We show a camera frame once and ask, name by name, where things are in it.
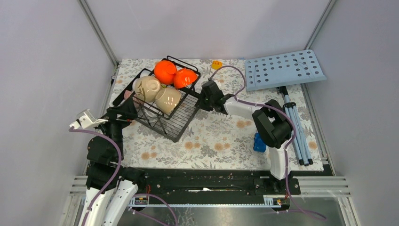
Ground orange bowl left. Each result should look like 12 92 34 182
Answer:
154 60 177 85

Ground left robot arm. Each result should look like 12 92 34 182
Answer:
70 98 146 226

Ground orange bowl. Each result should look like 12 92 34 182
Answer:
154 60 177 85
174 68 198 89

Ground plain beige bowl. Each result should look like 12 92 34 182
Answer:
155 87 181 114

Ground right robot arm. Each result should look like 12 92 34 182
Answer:
197 80 296 196

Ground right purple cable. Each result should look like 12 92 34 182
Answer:
209 65 328 221

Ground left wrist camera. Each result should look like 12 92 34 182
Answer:
69 109 109 129

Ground beige patterned bowl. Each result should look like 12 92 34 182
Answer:
133 75 161 103

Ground pink patterned bowl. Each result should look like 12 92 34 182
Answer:
124 90 135 100

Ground orange bowl right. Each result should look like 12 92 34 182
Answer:
174 68 198 89

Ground white bowl in rack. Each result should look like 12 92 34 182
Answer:
140 69 151 78

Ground blue toy car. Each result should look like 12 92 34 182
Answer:
253 132 267 153

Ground black wire dish rack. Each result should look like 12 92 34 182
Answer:
112 56 200 142

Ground floral table mat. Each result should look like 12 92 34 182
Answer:
110 59 323 171

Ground yellow toy block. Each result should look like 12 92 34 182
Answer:
211 61 223 70

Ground blue tripod legs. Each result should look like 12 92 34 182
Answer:
278 86 313 166

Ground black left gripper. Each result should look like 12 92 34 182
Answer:
93 96 138 159

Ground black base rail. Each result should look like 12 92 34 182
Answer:
121 167 301 205

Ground blue perforated stand tray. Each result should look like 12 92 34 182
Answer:
245 49 327 91

